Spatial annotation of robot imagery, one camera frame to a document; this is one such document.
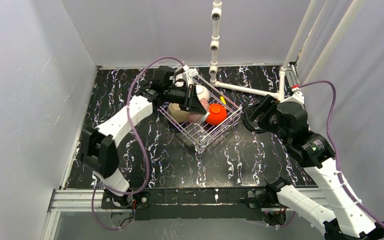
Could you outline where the white ribbed bowl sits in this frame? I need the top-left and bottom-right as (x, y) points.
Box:
(195, 85), (210, 103)

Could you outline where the floral beige bowl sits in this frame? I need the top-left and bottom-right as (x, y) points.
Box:
(167, 103), (190, 123)

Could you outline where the glossy orange bowl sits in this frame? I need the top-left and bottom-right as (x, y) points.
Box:
(205, 103), (228, 126)

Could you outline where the white wire dish rack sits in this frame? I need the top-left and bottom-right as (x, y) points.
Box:
(151, 66), (242, 154)

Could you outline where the orange patterned bowl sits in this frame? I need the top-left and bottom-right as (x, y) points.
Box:
(186, 112), (210, 124)

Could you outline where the plain white bowl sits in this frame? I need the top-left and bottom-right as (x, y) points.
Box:
(174, 73), (194, 88)

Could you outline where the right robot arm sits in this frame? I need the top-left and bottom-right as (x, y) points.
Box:
(242, 95), (384, 240)

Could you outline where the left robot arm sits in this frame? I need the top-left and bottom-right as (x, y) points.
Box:
(79, 65), (209, 197)

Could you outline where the yellow black tool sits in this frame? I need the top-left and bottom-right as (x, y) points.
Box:
(220, 96), (227, 105)

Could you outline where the coiled black cable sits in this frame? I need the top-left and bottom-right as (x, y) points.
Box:
(242, 112), (266, 135)

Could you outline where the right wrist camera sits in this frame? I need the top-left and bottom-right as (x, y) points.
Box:
(289, 84), (305, 107)

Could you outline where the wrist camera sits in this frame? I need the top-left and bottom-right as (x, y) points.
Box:
(177, 65), (199, 80)
(289, 84), (305, 107)

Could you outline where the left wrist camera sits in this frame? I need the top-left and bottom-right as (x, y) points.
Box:
(177, 65), (199, 80)

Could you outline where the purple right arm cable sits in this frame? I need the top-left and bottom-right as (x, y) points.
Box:
(291, 80), (384, 240)

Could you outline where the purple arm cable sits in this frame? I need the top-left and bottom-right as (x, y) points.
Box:
(291, 80), (384, 240)
(91, 56), (186, 232)

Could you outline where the white PVC pipe frame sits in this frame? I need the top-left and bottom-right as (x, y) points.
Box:
(208, 0), (367, 102)

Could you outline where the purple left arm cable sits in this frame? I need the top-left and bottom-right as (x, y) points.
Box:
(91, 56), (186, 232)

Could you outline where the aluminium front rail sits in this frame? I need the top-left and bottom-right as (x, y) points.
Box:
(47, 188), (349, 214)

